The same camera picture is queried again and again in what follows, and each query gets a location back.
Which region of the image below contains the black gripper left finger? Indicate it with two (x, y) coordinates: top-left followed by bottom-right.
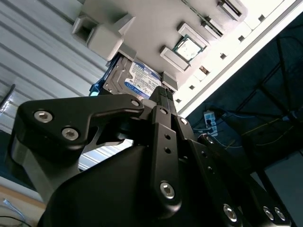
(9, 87), (183, 212)

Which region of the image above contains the hard disk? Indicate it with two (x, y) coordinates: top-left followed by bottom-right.
(89, 53), (164, 100)

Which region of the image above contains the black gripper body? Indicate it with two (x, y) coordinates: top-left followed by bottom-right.
(37, 144), (229, 227)

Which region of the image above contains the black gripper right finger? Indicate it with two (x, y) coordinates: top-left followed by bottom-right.
(167, 91), (293, 227)

